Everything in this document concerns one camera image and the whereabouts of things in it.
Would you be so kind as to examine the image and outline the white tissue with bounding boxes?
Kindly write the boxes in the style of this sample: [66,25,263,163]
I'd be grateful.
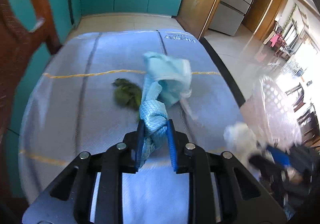
[223,122,266,164]

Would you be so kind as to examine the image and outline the light blue cloth rag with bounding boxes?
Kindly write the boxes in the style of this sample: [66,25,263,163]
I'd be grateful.
[139,52,192,166]

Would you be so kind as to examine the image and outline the dark green crumpled scrap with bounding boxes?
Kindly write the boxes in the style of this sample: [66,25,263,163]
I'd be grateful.
[112,78,142,111]

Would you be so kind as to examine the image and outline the pink plastic waste basket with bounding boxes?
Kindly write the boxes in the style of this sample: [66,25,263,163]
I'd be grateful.
[240,75,302,151]

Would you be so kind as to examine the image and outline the wooden stool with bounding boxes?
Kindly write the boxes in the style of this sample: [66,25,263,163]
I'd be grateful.
[285,83,310,113]

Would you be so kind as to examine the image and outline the blue striped seat cushion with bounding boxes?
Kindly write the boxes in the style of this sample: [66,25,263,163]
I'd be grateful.
[19,29,245,223]

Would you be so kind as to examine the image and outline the red chairs in background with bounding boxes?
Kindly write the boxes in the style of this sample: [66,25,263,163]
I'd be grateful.
[263,21,288,58]

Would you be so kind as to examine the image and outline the brown wooden interior door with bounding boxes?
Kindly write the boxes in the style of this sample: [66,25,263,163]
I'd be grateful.
[242,0,271,33]

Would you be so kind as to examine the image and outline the carved dark wooden chair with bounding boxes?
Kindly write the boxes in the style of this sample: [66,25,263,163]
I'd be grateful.
[0,0,63,137]

